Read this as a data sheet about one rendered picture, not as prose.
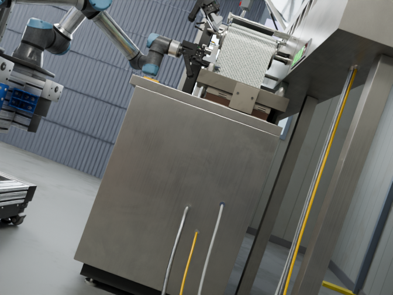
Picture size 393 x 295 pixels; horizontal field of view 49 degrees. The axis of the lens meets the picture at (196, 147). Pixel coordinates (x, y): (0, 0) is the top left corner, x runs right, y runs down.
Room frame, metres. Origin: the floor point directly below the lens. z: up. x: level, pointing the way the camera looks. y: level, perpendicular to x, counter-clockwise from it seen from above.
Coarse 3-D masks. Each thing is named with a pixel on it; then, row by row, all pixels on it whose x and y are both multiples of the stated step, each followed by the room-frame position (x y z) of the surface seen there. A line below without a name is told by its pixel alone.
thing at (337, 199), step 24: (384, 72) 1.27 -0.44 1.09; (384, 96) 1.27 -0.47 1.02; (360, 120) 1.27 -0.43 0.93; (288, 144) 2.21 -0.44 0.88; (360, 144) 1.27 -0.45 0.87; (288, 168) 2.17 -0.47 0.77; (336, 168) 1.32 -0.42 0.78; (360, 168) 1.27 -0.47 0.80; (336, 192) 1.27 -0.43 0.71; (264, 216) 2.17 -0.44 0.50; (336, 216) 1.27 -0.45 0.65; (264, 240) 2.17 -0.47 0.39; (312, 240) 1.30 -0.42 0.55; (336, 240) 1.27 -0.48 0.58; (312, 264) 1.27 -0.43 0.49; (240, 288) 2.17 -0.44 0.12; (312, 288) 1.27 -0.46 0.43
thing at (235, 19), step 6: (228, 18) 2.34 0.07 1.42; (234, 18) 2.35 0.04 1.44; (240, 18) 2.35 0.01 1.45; (240, 24) 2.41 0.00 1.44; (246, 24) 2.37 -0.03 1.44; (252, 24) 2.34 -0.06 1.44; (258, 24) 2.35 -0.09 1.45; (258, 30) 2.41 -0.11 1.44; (264, 30) 2.37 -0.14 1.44; (270, 30) 2.34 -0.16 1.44; (276, 30) 2.34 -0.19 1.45; (276, 36) 2.42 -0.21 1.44; (282, 36) 2.38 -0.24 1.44; (288, 36) 2.35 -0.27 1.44
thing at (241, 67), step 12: (228, 48) 2.05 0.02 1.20; (228, 60) 2.05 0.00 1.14; (240, 60) 2.05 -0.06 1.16; (252, 60) 2.05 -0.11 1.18; (264, 60) 2.04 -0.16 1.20; (216, 72) 2.05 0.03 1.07; (228, 72) 2.05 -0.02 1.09; (240, 72) 2.05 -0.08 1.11; (252, 72) 2.04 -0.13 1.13; (264, 72) 2.04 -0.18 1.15; (252, 84) 2.04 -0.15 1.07
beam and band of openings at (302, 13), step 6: (306, 0) 2.24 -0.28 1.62; (312, 0) 2.12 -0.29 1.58; (318, 0) 1.81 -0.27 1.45; (306, 6) 2.16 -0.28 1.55; (312, 6) 1.98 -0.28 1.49; (300, 12) 2.34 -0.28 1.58; (306, 12) 2.13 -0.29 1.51; (294, 18) 2.54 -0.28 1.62; (300, 18) 2.28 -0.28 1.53; (294, 24) 2.44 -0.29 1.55; (300, 24) 2.28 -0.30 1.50; (288, 30) 2.66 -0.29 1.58; (294, 30) 2.43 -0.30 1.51
